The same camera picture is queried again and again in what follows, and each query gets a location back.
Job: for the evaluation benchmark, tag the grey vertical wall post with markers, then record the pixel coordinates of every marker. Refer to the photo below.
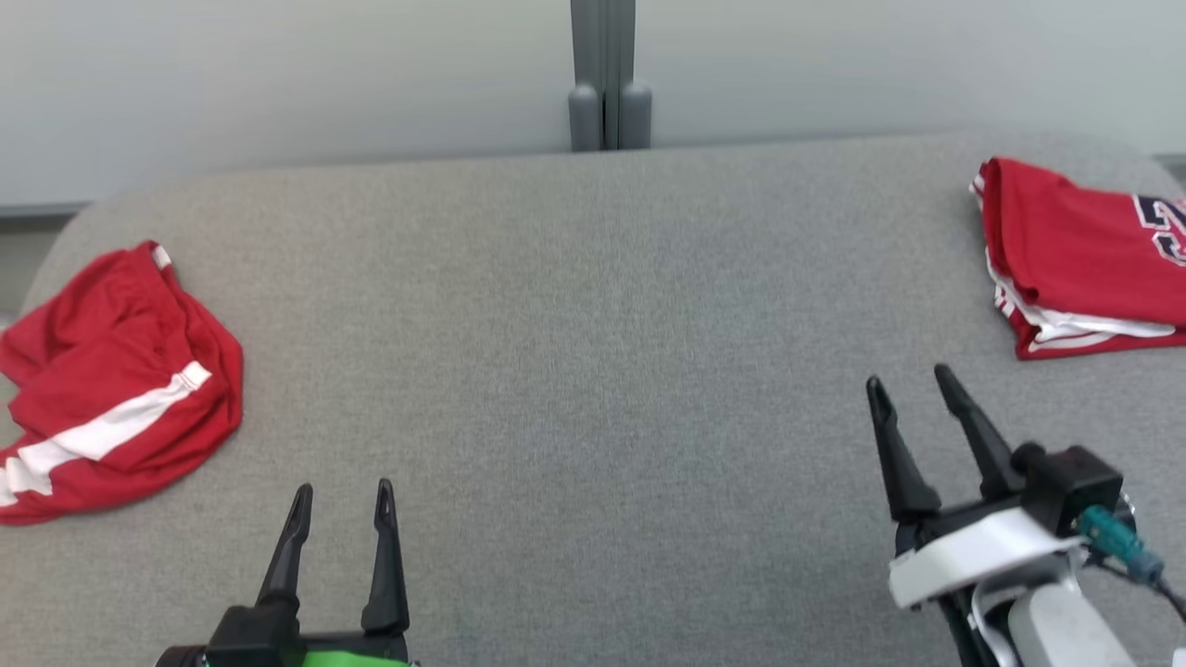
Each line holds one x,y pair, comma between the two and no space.
604,46

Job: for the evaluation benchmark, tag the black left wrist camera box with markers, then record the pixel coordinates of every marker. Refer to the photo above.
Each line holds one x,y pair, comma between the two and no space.
255,639

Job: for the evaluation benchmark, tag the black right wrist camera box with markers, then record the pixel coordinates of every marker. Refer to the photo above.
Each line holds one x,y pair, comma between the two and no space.
1075,482

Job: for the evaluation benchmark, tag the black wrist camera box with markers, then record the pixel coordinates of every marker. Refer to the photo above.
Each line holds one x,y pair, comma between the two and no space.
255,639
1075,482

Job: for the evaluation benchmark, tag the red shorts with white stripe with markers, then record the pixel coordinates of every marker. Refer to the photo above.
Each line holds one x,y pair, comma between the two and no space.
111,371

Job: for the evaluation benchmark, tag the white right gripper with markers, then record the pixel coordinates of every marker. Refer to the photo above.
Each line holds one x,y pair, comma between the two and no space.
973,556

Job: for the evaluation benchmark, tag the red white basketball jersey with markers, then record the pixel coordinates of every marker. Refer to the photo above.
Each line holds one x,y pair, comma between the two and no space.
1066,250

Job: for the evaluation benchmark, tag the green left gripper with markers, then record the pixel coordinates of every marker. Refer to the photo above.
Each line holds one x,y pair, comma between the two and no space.
357,651

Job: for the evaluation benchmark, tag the teal right camera connector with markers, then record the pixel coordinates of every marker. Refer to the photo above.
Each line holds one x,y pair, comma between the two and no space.
1112,537

